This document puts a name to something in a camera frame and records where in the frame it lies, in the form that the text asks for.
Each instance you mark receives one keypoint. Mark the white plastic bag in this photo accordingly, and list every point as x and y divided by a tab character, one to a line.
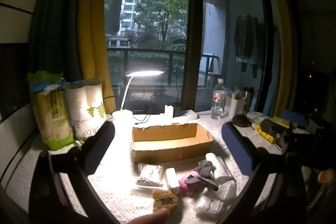
227	188

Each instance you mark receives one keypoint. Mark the crumpled white paper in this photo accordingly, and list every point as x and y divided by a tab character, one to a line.
258	115

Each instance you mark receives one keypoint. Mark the white gauze roll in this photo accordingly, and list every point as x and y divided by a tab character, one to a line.
219	162

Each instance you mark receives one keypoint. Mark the white sponge block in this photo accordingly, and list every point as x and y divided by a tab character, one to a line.
172	180

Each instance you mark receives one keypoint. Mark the white charger plug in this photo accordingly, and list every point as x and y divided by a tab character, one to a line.
168	111

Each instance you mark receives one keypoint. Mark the clear water bottle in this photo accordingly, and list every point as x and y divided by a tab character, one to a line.
218	103

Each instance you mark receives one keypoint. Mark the yellow curtain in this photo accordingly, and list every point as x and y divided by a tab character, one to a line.
92	29
282	56

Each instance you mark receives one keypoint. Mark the dark green curtain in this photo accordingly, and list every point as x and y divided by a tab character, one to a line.
57	29

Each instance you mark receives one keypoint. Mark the dark grey knit glove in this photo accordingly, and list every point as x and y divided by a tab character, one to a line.
203	183

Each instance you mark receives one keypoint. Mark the black round case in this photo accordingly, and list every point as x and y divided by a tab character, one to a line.
241	120

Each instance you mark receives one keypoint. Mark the cardboard box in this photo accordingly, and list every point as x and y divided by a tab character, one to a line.
170	153

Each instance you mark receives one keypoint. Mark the metal thermos flask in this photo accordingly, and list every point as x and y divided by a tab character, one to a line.
248	99

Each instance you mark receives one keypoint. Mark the black balcony railing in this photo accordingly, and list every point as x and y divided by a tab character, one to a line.
147	50

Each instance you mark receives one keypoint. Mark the paper cup sleeve pack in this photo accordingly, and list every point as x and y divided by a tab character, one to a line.
84	108

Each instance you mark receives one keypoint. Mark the black charger plug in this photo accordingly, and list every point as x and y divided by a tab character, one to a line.
177	109

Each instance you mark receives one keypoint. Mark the dark grey knitted sock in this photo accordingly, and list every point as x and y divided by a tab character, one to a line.
205	167

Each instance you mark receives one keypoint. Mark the cotton swab bag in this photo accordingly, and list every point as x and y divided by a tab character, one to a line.
149	175

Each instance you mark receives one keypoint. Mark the hanging dark clothes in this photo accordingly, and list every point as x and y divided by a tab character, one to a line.
245	37

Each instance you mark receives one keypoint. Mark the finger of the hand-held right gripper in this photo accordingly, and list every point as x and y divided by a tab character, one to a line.
295	116
271	126

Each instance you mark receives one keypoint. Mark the white power strip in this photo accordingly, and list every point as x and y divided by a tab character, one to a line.
189	116

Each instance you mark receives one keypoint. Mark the white desk lamp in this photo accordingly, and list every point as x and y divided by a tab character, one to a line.
122	121

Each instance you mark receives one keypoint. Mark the white perforated pen holder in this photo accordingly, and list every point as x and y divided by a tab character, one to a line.
237	106

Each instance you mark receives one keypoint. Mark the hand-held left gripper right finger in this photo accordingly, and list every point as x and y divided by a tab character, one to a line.
236	146

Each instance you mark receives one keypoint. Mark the green snack bag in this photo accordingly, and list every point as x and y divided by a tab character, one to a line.
50	121

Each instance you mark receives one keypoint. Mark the person's right hand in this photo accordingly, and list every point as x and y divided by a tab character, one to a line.
325	176

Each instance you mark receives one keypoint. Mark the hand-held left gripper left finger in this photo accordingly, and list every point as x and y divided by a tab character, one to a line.
101	136

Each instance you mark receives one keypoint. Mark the brown scouring sponge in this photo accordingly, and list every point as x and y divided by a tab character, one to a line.
164	200

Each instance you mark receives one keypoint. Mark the pink sock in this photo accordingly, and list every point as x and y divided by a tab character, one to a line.
185	187

